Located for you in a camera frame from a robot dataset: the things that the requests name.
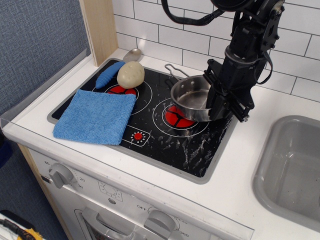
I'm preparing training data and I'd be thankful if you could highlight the blue ridged toy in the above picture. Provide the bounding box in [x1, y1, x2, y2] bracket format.
[95, 61, 125, 89]

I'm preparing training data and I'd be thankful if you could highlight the beige toy potato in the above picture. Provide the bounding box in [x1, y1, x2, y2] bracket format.
[117, 61, 145, 89]

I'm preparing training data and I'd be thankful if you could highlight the wooden post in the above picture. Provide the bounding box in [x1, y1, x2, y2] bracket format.
[79, 0, 118, 67]

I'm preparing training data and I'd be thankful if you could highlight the grey oven knob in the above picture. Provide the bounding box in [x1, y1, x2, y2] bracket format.
[49, 163, 74, 189]
[143, 210, 176, 240]

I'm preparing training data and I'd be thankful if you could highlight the black toy stovetop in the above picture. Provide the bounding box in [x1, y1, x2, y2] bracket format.
[46, 58, 248, 185]

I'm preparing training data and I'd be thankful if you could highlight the grey sink basin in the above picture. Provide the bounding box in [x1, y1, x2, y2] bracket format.
[253, 115, 320, 232]

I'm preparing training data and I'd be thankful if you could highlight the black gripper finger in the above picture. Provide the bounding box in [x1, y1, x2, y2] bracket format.
[229, 100, 250, 123]
[206, 89, 231, 121]

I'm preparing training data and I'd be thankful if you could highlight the grey right oven knob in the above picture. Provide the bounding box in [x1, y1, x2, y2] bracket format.
[143, 210, 176, 240]

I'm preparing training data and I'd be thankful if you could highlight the grey left oven knob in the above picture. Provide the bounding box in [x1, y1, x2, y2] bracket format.
[49, 163, 74, 189]

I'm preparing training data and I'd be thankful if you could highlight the white toy oven front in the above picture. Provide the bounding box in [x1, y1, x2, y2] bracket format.
[30, 150, 254, 240]

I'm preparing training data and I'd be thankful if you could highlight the blue cloth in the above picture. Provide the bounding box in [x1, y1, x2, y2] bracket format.
[53, 89, 136, 146]

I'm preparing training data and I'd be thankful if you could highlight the metal spoon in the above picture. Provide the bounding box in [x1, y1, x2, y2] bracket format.
[123, 48, 142, 63]

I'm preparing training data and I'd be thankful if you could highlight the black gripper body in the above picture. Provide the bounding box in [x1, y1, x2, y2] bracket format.
[203, 58, 255, 116]

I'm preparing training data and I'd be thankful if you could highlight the stainless steel pot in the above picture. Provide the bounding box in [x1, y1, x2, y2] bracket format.
[164, 63, 214, 122]

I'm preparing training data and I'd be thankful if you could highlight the yellow object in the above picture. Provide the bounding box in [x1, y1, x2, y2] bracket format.
[23, 228, 43, 240]

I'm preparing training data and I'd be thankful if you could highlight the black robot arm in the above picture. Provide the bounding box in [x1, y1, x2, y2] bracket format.
[203, 0, 285, 122]

